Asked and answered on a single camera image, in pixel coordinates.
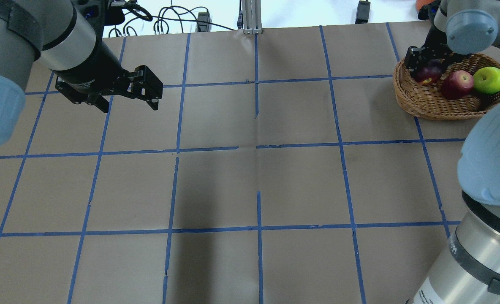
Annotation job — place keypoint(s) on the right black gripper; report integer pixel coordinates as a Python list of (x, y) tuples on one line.
[(437, 45)]

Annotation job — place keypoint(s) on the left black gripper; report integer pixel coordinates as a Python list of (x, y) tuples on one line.
[(90, 71)]

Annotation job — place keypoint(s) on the dark red apple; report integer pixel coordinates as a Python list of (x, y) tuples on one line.
[(429, 73)]

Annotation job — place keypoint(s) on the red yellow apple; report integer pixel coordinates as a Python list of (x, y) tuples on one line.
[(457, 85)]

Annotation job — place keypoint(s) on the green apple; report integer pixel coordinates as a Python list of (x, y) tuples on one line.
[(487, 80)]

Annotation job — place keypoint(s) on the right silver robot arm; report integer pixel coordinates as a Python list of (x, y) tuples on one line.
[(468, 269)]

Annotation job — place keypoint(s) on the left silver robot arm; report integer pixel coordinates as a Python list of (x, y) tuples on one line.
[(66, 36)]

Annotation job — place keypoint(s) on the brown wicker basket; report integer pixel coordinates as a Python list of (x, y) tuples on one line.
[(427, 102)]

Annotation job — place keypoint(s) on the orange bucket with lid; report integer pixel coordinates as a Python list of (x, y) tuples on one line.
[(420, 3)]

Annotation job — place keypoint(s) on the black power adapter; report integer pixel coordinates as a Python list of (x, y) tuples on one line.
[(363, 12)]

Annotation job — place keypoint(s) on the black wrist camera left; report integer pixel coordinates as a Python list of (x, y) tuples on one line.
[(101, 13)]

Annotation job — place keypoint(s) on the aluminium frame post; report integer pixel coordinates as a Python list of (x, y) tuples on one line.
[(249, 19)]

